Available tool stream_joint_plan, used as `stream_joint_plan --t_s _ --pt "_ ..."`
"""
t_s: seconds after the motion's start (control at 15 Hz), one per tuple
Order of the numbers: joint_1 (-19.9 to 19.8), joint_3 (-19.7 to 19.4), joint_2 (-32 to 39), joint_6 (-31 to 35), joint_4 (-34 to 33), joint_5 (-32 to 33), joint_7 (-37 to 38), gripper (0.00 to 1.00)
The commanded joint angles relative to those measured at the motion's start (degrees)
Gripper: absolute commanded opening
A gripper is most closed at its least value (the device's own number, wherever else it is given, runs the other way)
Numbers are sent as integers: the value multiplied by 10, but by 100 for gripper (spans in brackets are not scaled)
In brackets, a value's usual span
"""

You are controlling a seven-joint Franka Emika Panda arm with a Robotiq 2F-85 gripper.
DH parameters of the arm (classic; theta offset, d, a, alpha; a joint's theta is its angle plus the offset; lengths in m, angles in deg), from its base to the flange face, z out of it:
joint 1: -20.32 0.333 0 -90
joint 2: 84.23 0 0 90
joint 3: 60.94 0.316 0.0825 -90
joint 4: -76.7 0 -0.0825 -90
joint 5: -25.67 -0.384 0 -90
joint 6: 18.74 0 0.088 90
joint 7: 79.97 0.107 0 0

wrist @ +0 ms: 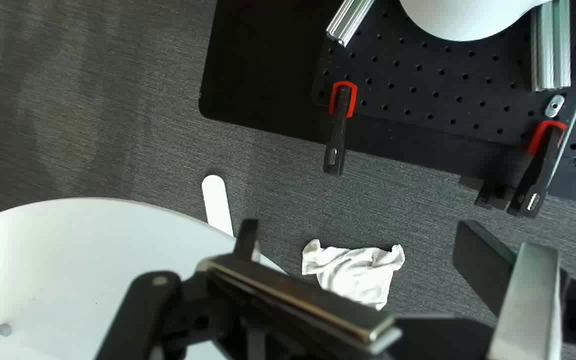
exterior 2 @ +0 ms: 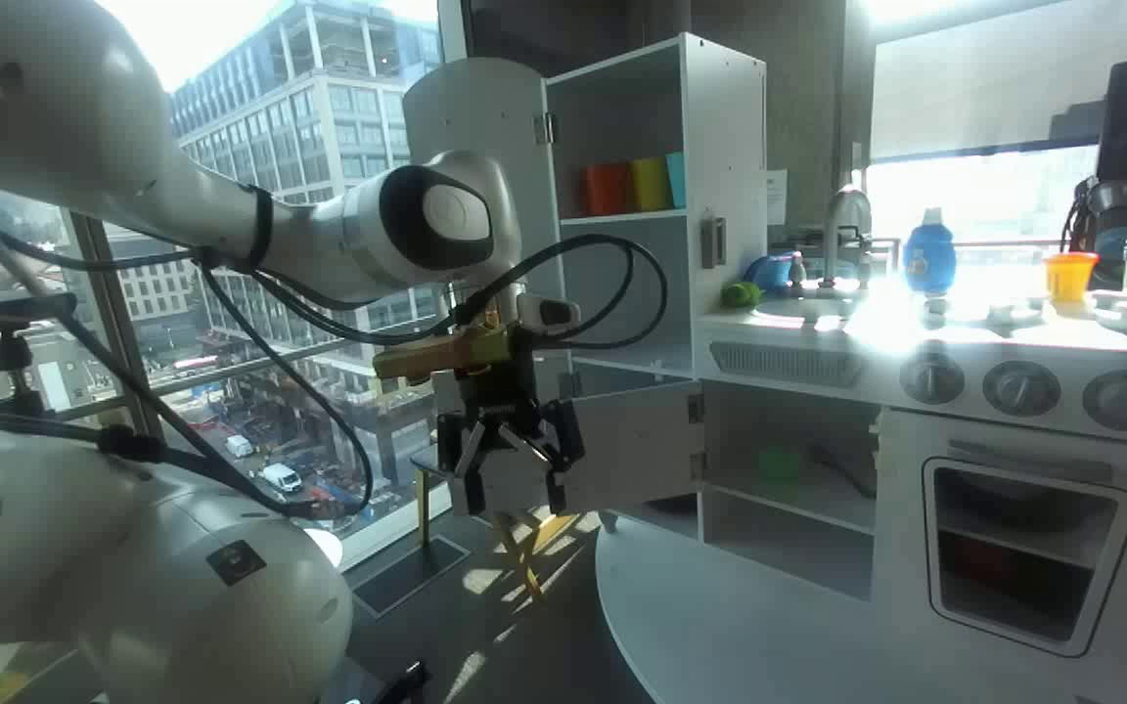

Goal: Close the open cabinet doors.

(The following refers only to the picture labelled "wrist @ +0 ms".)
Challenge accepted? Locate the aluminium extrusion bar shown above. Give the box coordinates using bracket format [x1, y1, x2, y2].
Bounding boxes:
[326, 0, 376, 47]
[529, 0, 571, 93]

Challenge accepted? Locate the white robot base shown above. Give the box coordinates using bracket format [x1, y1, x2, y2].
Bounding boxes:
[400, 0, 549, 43]

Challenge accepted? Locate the red black clamp right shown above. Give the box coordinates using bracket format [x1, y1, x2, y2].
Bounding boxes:
[508, 121, 568, 218]

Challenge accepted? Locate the crumpled white cloth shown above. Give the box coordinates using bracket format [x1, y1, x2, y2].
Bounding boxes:
[300, 238, 405, 311]

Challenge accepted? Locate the red black clamp left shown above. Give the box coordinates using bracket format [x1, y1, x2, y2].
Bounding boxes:
[324, 80, 357, 177]

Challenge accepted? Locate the red black clamp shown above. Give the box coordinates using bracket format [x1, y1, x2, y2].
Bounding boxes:
[508, 121, 568, 218]
[324, 80, 357, 177]

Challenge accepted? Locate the white flat stick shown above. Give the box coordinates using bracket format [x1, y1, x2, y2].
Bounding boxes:
[202, 174, 234, 237]

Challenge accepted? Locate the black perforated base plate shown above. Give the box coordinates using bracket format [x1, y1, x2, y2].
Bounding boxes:
[198, 0, 576, 210]

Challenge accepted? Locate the aluminium extrusion bar left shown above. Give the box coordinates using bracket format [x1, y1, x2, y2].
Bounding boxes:
[326, 0, 376, 47]

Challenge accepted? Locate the white round table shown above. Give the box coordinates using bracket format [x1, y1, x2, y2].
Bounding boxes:
[0, 197, 284, 360]

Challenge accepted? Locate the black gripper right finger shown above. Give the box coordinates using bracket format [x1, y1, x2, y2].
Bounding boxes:
[451, 220, 576, 360]

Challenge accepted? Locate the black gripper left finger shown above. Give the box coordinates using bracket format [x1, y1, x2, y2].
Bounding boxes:
[95, 220, 402, 360]

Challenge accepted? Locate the aluminium extrusion bar right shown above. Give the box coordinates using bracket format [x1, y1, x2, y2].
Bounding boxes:
[529, 0, 571, 93]

